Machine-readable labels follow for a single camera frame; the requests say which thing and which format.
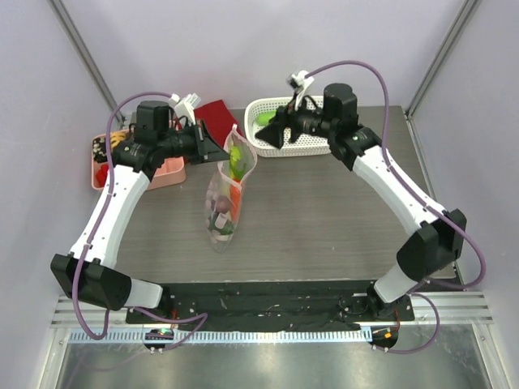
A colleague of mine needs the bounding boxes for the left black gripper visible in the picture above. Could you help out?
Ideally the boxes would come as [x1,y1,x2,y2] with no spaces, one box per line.
[158,118,230,165]

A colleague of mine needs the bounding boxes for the toy celery leek stalk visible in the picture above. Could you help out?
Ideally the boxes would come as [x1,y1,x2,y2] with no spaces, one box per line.
[205,144,247,250]

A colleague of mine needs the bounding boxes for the toy orange carrot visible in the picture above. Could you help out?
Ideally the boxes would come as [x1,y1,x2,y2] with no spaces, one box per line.
[229,185,242,220]

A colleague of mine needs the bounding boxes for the clear zip top bag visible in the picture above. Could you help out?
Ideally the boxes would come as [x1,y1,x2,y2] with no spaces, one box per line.
[204,125,257,252]

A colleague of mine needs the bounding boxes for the toy purple onion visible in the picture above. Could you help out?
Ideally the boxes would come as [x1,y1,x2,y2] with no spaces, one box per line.
[214,196,232,214]

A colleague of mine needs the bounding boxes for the toy dark green avocado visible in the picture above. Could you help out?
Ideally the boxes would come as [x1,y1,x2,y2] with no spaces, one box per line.
[219,221,235,235]

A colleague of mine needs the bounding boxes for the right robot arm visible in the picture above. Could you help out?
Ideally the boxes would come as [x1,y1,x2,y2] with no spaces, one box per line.
[255,83,466,320]

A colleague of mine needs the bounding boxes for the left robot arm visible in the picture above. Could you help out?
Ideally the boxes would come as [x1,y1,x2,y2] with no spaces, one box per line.
[50,93,229,323]

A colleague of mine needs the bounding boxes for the toy green cucumber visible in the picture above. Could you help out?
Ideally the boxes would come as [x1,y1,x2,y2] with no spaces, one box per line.
[255,111,276,126]

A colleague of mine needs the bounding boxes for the white perforated plastic basket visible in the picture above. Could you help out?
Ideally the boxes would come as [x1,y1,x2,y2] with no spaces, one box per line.
[244,96,332,158]

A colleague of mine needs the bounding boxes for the red folded cloth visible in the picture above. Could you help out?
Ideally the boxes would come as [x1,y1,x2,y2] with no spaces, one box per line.
[178,100,238,148]

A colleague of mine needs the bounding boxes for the pink compartment tray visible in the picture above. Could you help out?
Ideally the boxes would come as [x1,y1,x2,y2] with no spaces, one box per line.
[91,130,186,190]

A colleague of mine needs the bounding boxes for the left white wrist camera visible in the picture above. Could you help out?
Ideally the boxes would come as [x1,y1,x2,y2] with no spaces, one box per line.
[169,93,201,124]

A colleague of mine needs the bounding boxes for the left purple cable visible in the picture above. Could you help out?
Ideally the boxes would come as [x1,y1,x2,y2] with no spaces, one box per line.
[71,91,208,352]

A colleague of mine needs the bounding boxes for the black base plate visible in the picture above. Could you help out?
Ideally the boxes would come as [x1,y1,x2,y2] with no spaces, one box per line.
[125,278,415,334]

